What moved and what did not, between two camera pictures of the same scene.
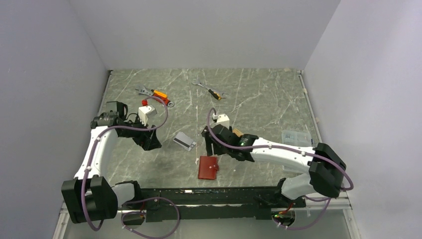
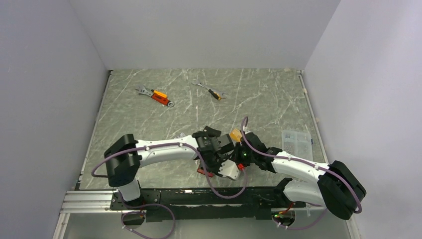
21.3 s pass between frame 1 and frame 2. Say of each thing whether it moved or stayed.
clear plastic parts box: stayed
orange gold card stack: stayed
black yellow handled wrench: stayed
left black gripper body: moved
